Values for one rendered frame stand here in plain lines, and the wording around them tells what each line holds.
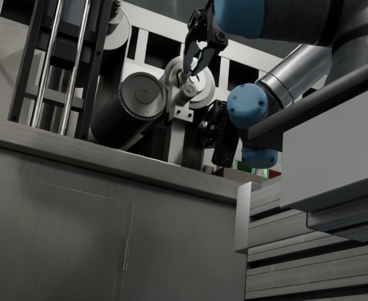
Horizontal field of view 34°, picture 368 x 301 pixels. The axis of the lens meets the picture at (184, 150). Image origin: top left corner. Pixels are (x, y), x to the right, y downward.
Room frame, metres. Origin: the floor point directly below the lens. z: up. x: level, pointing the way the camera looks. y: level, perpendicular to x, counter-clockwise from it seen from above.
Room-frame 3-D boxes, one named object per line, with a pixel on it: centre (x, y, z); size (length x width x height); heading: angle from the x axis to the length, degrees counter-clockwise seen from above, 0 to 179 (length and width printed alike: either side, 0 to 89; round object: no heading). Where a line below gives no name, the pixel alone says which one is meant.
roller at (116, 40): (1.39, 0.29, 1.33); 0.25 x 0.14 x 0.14; 23
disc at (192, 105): (1.37, 0.00, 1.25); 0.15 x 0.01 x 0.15; 113
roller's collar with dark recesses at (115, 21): (1.25, 0.23, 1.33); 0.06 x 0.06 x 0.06; 23
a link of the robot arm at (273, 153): (1.12, -0.15, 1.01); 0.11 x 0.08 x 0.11; 161
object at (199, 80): (1.36, 0.00, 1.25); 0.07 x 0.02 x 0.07; 113
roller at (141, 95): (1.43, 0.16, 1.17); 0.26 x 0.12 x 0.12; 23
